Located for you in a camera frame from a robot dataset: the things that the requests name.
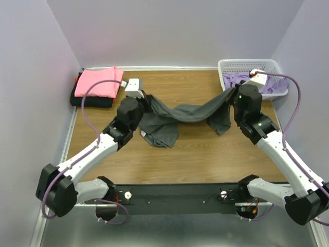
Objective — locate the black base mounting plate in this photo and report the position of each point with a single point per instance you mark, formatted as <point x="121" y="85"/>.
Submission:
<point x="172" y="199"/>

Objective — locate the dark grey t-shirt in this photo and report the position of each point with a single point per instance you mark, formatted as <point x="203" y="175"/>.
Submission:
<point x="159" y="127"/>

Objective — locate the white plastic laundry basket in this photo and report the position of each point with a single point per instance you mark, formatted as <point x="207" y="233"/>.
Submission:
<point x="233" y="71"/>

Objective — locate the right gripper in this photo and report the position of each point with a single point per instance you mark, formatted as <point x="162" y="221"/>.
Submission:
<point x="237" y="88"/>

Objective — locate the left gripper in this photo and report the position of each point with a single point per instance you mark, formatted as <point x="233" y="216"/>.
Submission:
<point x="144" y="101"/>

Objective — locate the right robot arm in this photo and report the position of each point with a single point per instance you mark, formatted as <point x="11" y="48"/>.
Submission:
<point x="306" y="197"/>

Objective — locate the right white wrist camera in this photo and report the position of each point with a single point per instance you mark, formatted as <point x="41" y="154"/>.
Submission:
<point x="257" y="78"/>

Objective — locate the folded black t-shirt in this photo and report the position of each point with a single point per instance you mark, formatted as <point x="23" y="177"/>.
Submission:
<point x="90" y="102"/>

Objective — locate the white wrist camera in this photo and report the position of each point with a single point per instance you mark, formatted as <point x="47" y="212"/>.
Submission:
<point x="257" y="78"/>
<point x="134" y="88"/>

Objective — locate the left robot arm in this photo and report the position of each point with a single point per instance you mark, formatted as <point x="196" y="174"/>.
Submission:
<point x="60" y="187"/>

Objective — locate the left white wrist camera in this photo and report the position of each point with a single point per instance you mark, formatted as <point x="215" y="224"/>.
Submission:
<point x="134" y="88"/>

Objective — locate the purple t-shirt in basket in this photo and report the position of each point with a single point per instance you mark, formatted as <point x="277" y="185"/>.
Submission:
<point x="271" y="87"/>

